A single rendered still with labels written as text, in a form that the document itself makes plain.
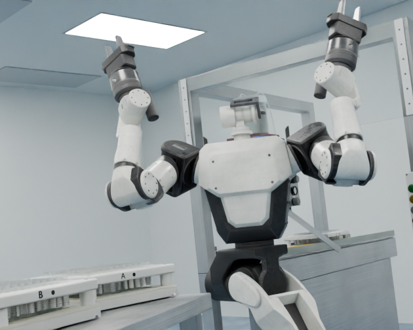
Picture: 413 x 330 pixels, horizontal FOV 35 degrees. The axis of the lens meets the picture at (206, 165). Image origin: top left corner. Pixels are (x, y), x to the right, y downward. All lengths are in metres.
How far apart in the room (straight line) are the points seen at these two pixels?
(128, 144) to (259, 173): 0.38
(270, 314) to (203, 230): 1.00
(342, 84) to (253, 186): 0.38
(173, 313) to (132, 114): 0.77
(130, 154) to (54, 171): 6.22
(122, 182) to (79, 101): 6.62
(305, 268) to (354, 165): 1.28
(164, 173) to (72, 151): 6.31
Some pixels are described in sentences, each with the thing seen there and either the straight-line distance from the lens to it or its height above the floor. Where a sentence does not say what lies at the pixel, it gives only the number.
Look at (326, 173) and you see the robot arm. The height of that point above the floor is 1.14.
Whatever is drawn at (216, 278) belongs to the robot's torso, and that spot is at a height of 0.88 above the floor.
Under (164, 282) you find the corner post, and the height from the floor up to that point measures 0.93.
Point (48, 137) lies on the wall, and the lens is 8.02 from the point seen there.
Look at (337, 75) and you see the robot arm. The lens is 1.80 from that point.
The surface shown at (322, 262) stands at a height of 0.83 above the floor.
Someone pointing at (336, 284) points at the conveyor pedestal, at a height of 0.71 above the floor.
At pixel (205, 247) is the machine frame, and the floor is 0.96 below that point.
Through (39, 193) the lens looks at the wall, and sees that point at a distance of 7.85.
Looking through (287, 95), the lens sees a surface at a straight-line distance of 2.56.
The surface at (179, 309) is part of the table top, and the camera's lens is 1.30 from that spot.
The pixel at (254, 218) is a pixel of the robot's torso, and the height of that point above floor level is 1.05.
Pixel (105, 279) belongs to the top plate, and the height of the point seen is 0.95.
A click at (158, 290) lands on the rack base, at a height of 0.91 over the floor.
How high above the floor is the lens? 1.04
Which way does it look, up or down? 6 degrees up
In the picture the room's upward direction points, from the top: 6 degrees counter-clockwise
